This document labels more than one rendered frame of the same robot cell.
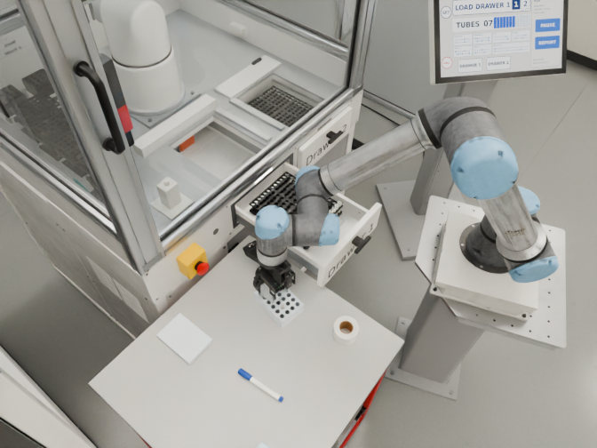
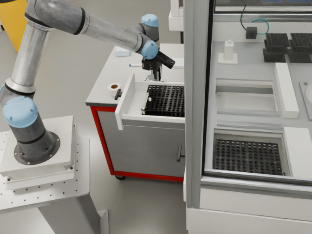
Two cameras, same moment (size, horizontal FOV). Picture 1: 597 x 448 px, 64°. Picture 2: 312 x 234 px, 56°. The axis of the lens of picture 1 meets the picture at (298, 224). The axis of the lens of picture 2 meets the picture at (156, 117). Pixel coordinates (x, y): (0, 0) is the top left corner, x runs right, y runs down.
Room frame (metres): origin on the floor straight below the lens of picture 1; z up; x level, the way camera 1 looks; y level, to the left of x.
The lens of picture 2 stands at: (1.86, -0.43, 1.74)
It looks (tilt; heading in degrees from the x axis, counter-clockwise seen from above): 43 degrees down; 158
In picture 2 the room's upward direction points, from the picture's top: 6 degrees counter-clockwise
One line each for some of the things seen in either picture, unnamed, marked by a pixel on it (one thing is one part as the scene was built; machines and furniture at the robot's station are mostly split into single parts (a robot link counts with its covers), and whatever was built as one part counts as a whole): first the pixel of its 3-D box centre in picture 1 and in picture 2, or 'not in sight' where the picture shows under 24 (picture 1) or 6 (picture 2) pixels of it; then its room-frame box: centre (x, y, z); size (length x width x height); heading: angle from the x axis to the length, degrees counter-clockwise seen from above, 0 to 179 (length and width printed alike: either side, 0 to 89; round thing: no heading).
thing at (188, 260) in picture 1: (193, 261); not in sight; (0.73, 0.29, 0.88); 0.07 x 0.05 x 0.07; 144
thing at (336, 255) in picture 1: (350, 244); (126, 100); (0.82, -0.15, 0.87); 0.29 x 0.02 x 0.11; 144
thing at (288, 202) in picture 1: (296, 211); (169, 103); (0.94, 0.01, 0.87); 0.22 x 0.18 x 0.06; 54
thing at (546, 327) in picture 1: (484, 273); (42, 167); (0.86, -0.61, 0.70); 0.45 x 0.44 x 0.12; 74
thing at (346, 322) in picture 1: (345, 330); (114, 89); (0.59, -0.14, 0.78); 0.07 x 0.07 x 0.04
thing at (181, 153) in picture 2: (332, 135); (182, 153); (1.25, -0.10, 0.91); 0.07 x 0.04 x 0.01; 144
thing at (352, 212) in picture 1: (293, 211); (172, 104); (0.94, 0.02, 0.86); 0.40 x 0.26 x 0.06; 54
